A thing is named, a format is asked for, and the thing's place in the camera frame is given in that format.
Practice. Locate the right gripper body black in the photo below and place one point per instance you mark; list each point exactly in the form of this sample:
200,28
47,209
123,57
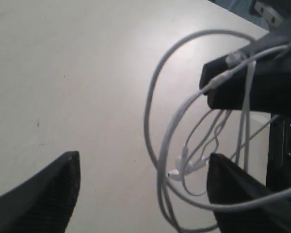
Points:
279,157

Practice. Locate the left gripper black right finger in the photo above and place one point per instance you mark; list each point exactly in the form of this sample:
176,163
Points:
229,184

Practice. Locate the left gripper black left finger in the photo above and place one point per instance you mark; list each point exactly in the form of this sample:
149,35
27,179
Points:
45,202

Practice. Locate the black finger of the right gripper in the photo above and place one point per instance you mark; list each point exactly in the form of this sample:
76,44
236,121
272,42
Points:
271,87

